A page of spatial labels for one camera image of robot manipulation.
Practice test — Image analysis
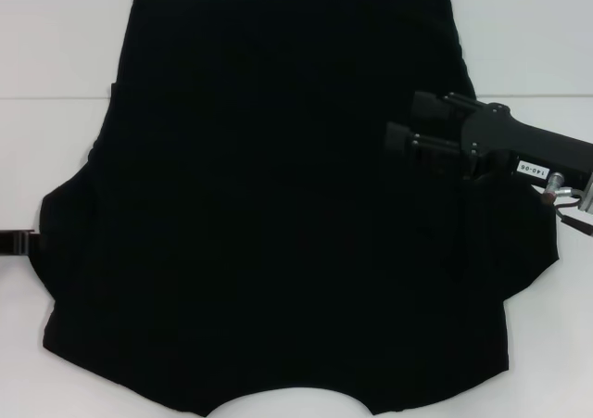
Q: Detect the black shirt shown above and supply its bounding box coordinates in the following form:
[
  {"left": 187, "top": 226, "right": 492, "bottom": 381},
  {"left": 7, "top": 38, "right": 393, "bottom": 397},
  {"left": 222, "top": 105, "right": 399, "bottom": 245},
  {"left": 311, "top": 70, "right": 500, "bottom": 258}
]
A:
[{"left": 38, "top": 0, "right": 561, "bottom": 418}]

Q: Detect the right arm cable with plug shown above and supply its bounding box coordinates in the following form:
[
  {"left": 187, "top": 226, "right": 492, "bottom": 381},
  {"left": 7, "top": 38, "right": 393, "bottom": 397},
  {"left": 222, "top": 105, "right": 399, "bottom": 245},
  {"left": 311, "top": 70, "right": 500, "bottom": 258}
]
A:
[{"left": 541, "top": 171, "right": 593, "bottom": 237}]

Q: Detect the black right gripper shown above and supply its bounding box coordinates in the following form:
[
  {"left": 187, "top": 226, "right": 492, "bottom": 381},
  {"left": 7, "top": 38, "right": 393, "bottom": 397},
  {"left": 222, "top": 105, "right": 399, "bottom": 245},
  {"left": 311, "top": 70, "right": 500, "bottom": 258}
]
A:
[{"left": 385, "top": 91, "right": 593, "bottom": 188}]

